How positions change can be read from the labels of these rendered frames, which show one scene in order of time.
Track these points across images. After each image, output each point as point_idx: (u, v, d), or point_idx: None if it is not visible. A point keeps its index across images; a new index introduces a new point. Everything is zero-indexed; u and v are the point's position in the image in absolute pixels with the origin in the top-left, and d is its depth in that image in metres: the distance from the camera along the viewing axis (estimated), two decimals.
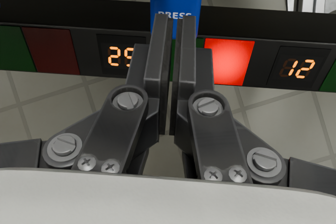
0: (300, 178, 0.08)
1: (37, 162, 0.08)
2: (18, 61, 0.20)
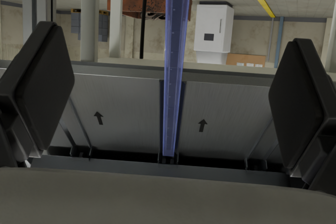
0: None
1: None
2: None
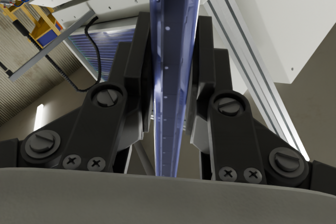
0: (322, 182, 0.08)
1: (16, 161, 0.08)
2: None
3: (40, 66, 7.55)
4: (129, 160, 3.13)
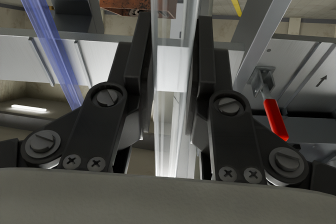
0: (322, 182, 0.08)
1: (16, 161, 0.08)
2: None
3: None
4: None
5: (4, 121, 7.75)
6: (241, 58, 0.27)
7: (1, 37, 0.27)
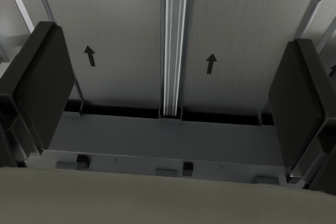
0: None
1: None
2: None
3: None
4: None
5: None
6: None
7: None
